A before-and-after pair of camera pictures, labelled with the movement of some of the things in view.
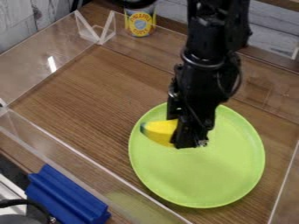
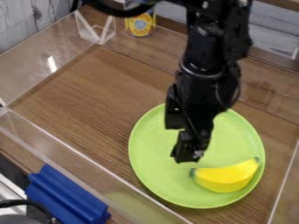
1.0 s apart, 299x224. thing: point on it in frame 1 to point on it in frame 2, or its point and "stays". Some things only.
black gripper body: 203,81 stays
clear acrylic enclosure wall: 29,148 stays
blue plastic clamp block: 69,200 stays
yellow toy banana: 159,129 to 226,179
